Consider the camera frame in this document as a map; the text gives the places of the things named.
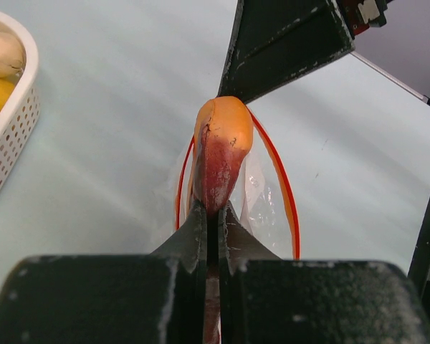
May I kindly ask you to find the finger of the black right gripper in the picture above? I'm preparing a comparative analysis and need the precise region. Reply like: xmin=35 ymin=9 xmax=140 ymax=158
xmin=218 ymin=0 xmax=355 ymax=103

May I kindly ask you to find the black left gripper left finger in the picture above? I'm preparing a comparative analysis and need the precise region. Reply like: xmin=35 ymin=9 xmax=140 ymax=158
xmin=0 ymin=201 xmax=207 ymax=343

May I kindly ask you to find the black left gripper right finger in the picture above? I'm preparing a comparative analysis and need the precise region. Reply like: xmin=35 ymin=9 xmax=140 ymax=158
xmin=218 ymin=205 xmax=430 ymax=343

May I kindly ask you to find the clear zip bag red zipper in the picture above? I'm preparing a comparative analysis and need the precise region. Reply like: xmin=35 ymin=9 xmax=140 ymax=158
xmin=168 ymin=107 xmax=302 ymax=261

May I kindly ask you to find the white perforated plastic basket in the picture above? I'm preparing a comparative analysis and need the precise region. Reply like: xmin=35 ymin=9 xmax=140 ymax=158
xmin=0 ymin=12 xmax=41 ymax=190

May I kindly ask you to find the white garlic bulb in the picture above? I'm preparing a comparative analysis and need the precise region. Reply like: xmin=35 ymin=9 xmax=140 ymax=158
xmin=0 ymin=31 xmax=25 ymax=78

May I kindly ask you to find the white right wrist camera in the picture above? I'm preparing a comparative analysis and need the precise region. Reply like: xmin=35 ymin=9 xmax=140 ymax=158
xmin=338 ymin=0 xmax=390 ymax=37

